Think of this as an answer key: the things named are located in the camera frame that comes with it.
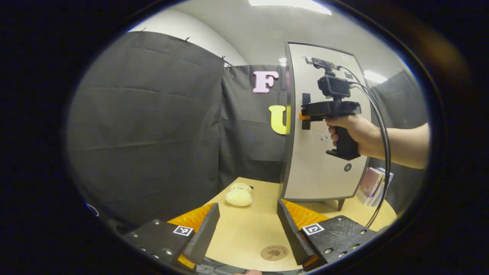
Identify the dark grey cabinet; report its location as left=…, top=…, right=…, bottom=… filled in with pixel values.
left=280, top=41, right=373, bottom=211

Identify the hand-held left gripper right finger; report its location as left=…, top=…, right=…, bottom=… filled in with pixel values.
left=277, top=199, right=382, bottom=272

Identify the black cable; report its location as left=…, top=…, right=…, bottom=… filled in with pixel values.
left=350, top=82, right=387, bottom=214
left=336, top=65, right=392, bottom=230

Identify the upright book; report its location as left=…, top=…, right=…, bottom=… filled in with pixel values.
left=372, top=170, right=389, bottom=207
left=376, top=167, right=394, bottom=207
left=356, top=167, right=384, bottom=205

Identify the cream plush toy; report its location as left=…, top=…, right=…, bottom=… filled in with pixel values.
left=225, top=183, right=254, bottom=207

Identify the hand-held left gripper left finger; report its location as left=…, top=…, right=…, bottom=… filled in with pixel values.
left=122, top=202, right=221, bottom=272

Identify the round brown coaster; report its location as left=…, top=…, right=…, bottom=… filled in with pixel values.
left=261, top=244, right=290, bottom=262

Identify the black backdrop cloth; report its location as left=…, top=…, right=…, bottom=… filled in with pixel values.
left=67, top=31, right=428, bottom=230

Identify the grey cabinet door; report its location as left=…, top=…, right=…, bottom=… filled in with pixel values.
left=285, top=42, right=372, bottom=201

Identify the black cabinet door handle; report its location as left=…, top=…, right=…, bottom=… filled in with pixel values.
left=302, top=93, right=311, bottom=130

